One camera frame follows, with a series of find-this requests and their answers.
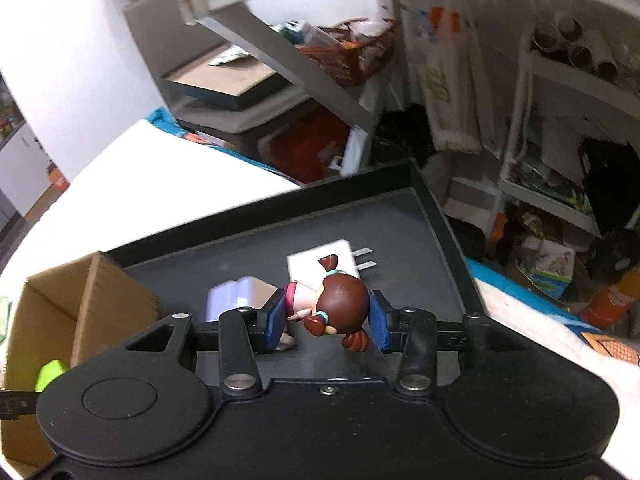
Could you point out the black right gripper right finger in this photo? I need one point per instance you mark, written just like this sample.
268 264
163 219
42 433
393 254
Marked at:
390 328

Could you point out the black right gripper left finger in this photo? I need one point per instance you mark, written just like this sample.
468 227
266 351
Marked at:
261 327

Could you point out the brown haired doll figurine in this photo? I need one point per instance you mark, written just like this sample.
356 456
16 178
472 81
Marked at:
339 307

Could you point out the brown cardboard box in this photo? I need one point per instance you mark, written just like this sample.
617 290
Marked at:
72 313

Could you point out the green hexagonal block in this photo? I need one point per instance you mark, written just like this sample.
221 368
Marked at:
48 373

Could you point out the purple box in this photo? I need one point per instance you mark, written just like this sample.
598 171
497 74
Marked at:
244 292

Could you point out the black tray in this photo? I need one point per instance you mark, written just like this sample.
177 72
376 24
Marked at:
383 225

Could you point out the white power adapter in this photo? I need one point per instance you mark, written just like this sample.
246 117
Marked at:
330 267

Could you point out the white table cloth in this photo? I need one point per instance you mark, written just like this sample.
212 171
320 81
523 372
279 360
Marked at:
147 181

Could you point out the orange cardboard box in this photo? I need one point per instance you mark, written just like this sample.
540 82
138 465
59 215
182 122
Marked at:
58 180

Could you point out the black framed board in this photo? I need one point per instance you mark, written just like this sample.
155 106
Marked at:
234 86

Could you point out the silver package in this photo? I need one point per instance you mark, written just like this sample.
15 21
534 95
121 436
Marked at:
229 55

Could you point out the red basket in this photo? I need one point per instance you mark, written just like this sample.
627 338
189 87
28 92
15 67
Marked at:
354 50

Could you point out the white shopping bag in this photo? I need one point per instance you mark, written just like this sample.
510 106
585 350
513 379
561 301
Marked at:
452 74

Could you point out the white shelf rack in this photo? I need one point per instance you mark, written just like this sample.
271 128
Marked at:
555 107

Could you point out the grey chair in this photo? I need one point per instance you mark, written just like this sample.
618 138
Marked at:
165 42

